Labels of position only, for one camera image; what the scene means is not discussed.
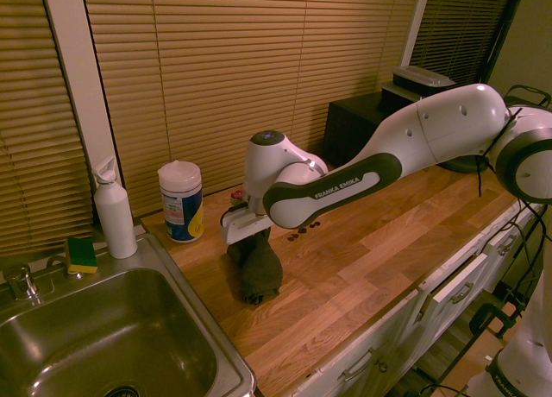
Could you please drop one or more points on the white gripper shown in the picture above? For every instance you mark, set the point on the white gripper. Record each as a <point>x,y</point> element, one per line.
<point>243,226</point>

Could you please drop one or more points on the dark grey cloth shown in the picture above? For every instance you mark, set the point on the dark grey cloth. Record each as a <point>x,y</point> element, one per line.
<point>259,272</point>

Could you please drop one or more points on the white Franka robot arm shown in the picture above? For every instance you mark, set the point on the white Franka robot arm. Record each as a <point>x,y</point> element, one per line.
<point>388,168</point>

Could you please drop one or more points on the white wipes canister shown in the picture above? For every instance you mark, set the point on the white wipes canister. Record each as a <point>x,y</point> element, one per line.
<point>181,198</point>

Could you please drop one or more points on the white water bottle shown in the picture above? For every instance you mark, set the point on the white water bottle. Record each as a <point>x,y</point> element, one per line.
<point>114,216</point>

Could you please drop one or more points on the wide tan window blind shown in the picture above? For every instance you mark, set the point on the wide tan window blind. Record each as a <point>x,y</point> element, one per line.
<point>259,82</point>

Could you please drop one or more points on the black steel microwave oven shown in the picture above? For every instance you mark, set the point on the black steel microwave oven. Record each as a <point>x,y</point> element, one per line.
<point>358,125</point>

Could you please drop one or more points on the green yellow sponge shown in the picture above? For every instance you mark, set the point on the green yellow sponge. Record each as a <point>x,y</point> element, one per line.
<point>81,254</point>

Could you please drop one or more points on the stainless steel sink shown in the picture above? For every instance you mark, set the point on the stainless steel sink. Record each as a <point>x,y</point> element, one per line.
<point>108,328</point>

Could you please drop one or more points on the white kitchen cabinet run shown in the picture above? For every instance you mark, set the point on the white kitchen cabinet run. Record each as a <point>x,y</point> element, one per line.
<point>388,341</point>

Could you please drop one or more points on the round metal cabinet knob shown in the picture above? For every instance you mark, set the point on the round metal cabinet knob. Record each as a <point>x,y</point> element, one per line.
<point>382,365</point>

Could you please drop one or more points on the black lidded food container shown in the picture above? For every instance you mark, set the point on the black lidded food container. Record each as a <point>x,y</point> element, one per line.
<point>420,77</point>
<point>399,97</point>

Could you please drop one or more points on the white open drawer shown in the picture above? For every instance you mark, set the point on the white open drawer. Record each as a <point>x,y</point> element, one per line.
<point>461,276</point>

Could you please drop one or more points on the chrome faucet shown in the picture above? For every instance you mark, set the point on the chrome faucet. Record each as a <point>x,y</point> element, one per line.
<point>21,280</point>

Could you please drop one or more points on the black zip tie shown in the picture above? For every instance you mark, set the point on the black zip tie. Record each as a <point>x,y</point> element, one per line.
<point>479,172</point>

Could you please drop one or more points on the black clamp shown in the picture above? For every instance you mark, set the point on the black clamp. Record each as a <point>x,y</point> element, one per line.
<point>491,319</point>

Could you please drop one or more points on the dark narrow window blind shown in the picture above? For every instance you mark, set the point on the dark narrow window blind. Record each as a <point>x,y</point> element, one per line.
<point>461,30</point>

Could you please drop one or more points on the black tripod pole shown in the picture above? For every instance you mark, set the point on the black tripod pole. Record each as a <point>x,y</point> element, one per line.
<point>496,47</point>

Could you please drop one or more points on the green crate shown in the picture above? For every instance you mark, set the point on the green crate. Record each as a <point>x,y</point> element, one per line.
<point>528,96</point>

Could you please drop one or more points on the white window frame post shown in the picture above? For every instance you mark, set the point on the white window frame post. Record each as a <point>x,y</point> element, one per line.
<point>82,90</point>
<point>416,21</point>

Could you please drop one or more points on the black cart frame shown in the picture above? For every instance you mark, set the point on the black cart frame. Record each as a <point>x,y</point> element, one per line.
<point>457,362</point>

